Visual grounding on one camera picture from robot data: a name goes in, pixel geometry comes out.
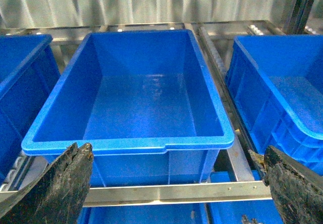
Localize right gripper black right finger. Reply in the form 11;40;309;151
248;145;322;223

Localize blue bin lower far-right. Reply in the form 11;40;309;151
206;171;281;224

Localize blue bin far right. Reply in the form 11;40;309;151
225;35;322;175

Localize metal shelf rack frame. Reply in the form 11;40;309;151
0;19;323;207

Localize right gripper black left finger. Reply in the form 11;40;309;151
1;143;94;223

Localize blue bin lower middle-right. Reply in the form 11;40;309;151
77;204;208;223

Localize blue bin upper right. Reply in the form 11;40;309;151
21;29;234;187

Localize blue bin upper left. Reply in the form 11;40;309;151
1;34;60;181

